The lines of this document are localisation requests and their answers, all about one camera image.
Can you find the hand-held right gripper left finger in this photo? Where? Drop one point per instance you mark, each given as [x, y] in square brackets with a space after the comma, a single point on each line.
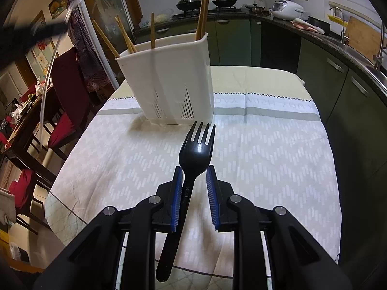
[177, 199]

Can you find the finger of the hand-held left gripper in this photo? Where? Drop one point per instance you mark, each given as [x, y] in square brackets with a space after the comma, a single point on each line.
[51, 29]

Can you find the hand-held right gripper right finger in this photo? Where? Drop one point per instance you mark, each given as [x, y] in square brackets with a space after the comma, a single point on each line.
[212, 199]

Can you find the clear plastic spoon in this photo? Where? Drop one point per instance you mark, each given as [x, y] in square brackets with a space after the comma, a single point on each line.
[72, 1]

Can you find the black plastic fork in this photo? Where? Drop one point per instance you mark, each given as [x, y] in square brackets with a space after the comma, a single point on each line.
[196, 154]

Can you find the light bamboo chopstick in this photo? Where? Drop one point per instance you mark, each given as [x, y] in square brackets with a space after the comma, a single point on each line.
[127, 34]
[123, 35]

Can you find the white plastic utensil holder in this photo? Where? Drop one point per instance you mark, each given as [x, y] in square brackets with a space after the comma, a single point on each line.
[163, 75]

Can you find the red checkered hanging cloth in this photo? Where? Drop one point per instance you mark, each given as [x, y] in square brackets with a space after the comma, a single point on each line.
[87, 51]

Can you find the dark chair with red cushion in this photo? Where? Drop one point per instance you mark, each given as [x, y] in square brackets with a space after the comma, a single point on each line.
[22, 187]
[72, 75]

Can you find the white patterned cloth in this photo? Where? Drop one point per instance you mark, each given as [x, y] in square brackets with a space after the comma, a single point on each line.
[272, 172]

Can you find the dark wooden dining table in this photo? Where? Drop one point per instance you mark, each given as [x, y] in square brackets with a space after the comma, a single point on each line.
[27, 117]

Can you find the glass sliding door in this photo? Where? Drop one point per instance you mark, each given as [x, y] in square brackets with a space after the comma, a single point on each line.
[127, 3]

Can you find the cream tablecloth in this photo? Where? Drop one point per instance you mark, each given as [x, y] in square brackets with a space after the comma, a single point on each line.
[257, 80]

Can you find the black wok with lid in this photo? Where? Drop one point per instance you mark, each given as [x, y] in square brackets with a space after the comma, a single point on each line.
[224, 2]
[189, 4]

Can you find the green kitchen cabinet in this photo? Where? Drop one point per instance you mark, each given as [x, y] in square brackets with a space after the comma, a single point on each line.
[235, 42]
[332, 81]

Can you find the gas stove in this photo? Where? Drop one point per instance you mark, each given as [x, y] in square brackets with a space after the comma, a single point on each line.
[211, 10]

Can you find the small dark pot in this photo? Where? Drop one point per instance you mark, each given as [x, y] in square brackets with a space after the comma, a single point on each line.
[255, 8]

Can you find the pink white towel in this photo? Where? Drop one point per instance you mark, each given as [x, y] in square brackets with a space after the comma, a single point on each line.
[307, 25]

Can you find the dark kitchen countertop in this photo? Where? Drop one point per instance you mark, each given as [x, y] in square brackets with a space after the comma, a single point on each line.
[332, 40]

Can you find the white rice cooker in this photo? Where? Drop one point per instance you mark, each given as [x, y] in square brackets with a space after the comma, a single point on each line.
[287, 10]

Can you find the stainless steel sink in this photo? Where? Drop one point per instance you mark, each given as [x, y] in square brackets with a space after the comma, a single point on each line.
[359, 54]

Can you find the chrome kitchen faucet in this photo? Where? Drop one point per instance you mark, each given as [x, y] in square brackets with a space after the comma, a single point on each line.
[381, 51]
[341, 21]

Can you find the wooden cutting board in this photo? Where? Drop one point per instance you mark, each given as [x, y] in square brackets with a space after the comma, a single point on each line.
[364, 39]

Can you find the wall poster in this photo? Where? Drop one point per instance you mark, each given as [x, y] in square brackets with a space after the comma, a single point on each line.
[56, 6]

